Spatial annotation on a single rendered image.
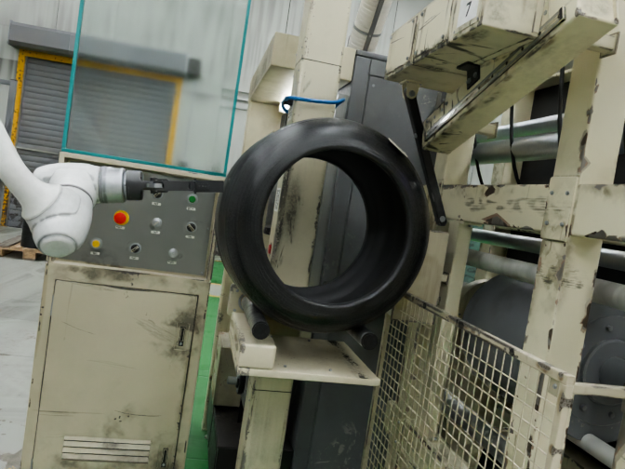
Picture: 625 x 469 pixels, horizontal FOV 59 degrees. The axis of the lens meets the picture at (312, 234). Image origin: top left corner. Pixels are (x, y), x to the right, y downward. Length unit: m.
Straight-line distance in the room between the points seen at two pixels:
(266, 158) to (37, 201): 0.50
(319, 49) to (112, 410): 1.40
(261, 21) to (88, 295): 9.22
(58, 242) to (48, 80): 9.91
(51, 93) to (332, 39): 9.52
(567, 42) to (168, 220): 1.36
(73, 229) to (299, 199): 0.72
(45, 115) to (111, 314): 9.17
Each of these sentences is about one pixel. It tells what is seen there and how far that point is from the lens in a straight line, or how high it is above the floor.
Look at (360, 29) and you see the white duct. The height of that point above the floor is 1.95.
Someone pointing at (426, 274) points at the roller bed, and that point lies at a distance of 1.78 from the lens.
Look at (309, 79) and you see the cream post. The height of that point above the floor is 1.60.
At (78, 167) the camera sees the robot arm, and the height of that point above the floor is 1.23.
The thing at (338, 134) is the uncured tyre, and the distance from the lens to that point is 1.38.
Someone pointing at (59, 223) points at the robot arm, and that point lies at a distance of 1.27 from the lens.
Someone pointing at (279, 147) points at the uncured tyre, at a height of 1.35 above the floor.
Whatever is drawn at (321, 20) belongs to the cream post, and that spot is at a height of 1.78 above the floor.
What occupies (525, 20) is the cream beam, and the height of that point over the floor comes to 1.67.
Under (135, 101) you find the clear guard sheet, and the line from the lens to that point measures 2.02.
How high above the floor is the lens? 1.22
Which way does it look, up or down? 3 degrees down
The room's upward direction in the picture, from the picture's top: 9 degrees clockwise
